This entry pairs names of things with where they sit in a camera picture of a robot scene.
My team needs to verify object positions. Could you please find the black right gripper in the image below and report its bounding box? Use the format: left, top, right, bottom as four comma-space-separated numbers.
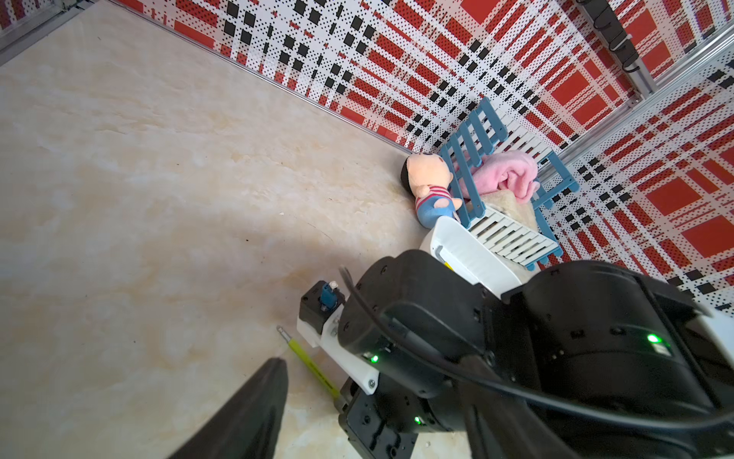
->
171, 358, 464, 459

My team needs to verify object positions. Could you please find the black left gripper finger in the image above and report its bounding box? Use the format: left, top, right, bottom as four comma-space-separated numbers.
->
457, 382, 577, 458

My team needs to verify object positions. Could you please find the green hex key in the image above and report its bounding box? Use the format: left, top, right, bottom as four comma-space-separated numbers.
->
276, 325, 340, 400

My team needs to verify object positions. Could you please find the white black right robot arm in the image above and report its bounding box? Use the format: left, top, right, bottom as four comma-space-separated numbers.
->
338, 250, 733, 458

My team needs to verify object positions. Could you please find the white plastic storage box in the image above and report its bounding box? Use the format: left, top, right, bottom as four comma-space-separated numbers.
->
420, 217, 533, 298

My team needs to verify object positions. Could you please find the cream fluffy blanket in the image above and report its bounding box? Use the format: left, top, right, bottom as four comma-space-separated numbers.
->
481, 189, 538, 231

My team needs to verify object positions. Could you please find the blue white toy crib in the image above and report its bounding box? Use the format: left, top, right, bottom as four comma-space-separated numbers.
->
439, 98, 579, 271

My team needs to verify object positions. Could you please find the plush doll pink head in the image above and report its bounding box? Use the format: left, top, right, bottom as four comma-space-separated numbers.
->
401, 154, 464, 230

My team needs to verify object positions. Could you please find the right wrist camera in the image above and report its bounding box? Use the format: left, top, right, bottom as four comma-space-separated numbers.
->
296, 280, 380, 395

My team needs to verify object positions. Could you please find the black wall hook rail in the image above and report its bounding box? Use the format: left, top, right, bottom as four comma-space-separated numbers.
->
575, 0, 640, 74

